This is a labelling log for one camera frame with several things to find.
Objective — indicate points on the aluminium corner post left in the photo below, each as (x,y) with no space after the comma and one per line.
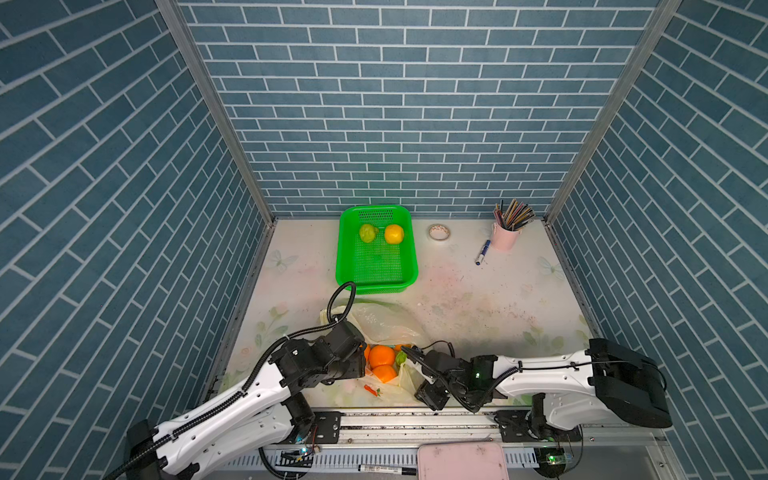
(182,36)

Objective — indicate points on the green plastic basket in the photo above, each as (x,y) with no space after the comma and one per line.
(378,267)

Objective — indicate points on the orange fruit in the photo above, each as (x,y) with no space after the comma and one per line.
(381,355)
(385,373)

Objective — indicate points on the blue white marker pen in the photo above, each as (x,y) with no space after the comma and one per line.
(482,254)

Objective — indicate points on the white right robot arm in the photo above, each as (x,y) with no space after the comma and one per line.
(602,381)

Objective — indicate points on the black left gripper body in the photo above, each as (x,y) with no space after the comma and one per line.
(353,368)

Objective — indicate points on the pink pencil cup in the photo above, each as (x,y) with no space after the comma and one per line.
(503,239)

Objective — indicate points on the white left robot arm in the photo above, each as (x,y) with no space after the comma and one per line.
(266,408)

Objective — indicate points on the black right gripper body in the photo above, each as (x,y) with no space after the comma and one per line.
(433,394)

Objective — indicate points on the aluminium corner post right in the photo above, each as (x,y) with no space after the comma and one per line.
(657,24)

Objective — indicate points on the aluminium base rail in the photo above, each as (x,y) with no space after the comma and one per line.
(345,439)

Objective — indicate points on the aluminium corner post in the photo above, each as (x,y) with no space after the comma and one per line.
(657,24)
(182,36)

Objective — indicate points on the coloured pencils bunch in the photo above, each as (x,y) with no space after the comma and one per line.
(514,216)

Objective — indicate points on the pink box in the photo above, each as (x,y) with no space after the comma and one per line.
(462,461)

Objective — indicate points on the black marker pen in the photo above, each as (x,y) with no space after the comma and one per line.
(383,469)

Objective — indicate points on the yellow green pear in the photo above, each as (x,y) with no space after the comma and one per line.
(368,233)

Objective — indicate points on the yellowish plastic bag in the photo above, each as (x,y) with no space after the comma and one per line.
(381,323)

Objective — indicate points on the tape roll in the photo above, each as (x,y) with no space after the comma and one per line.
(438,232)

